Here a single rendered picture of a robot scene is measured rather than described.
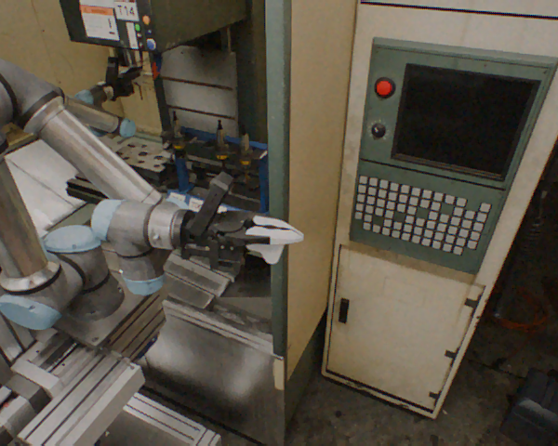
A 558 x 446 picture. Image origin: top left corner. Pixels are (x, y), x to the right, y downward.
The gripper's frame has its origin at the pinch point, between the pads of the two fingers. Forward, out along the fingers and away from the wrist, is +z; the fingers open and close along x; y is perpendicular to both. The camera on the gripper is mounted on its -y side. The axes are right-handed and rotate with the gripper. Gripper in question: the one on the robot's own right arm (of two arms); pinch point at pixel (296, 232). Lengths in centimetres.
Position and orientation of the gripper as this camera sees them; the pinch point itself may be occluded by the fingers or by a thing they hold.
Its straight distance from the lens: 69.2
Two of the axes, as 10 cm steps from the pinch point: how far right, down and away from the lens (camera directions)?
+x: -2.0, 4.9, -8.5
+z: 9.8, 1.2, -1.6
